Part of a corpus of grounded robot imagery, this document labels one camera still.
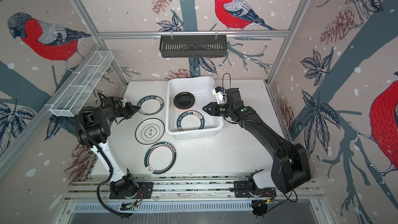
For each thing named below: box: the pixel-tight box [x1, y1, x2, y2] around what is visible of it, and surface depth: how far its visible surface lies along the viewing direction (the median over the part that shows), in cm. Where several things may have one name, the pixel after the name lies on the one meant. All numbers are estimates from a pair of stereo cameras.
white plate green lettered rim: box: [176, 110, 205, 132], surface depth 100 cm
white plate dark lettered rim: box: [136, 95, 165, 116], surface depth 109 cm
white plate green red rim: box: [143, 141, 177, 175], surface depth 85 cm
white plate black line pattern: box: [134, 117, 165, 145], surface depth 96 cm
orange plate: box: [173, 99, 195, 110], surface depth 106 cm
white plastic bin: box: [165, 76, 224, 140], surface depth 104 cm
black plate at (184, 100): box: [173, 91, 196, 110], surface depth 108 cm
